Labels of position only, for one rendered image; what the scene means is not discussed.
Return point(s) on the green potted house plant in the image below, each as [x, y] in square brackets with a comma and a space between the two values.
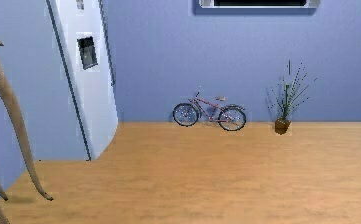
[285, 106]

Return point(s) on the white fridge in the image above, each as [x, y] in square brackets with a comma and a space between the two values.
[91, 100]

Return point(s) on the red bicycle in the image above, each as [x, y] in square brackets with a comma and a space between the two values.
[209, 112]

